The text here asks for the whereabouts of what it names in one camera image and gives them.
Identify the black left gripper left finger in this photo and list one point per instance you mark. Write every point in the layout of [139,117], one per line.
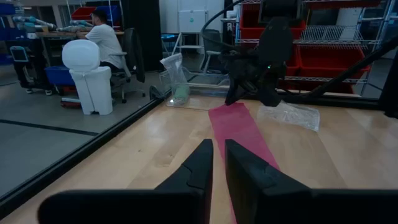
[186,205]

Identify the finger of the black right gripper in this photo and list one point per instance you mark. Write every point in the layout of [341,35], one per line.
[242,88]
[231,91]

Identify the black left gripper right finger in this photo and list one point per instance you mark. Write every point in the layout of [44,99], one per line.
[267,202]

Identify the clear plastic bag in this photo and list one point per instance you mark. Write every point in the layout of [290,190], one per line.
[289,116]

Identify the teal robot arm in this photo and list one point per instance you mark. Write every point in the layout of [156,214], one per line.
[34,23]

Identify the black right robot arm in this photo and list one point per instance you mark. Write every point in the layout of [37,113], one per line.
[275,40]

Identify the green bandage roll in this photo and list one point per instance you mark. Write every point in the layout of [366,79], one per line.
[181,95]

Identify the clear bag with green bandage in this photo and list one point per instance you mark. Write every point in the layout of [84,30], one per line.
[174,68]

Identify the dark mesh chair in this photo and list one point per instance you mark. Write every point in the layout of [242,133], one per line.
[213,40]

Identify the white cabinet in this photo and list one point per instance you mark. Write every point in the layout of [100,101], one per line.
[191,20]

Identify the white carton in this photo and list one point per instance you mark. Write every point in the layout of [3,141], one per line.
[348,21]

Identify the black office chair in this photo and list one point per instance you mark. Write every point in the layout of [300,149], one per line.
[133,53]

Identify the person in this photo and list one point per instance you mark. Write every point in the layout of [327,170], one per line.
[105,40]

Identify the white pedal trash can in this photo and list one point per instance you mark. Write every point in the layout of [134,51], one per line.
[90,81]

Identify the blue storage bin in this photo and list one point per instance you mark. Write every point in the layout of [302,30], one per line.
[109,12]
[59,76]

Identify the wooden desk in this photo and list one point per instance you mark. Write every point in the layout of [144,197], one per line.
[59,34]

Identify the tablet on black stand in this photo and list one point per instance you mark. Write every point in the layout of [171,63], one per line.
[19,53]

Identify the black aluminium table frame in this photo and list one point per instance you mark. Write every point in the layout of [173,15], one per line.
[93,146]

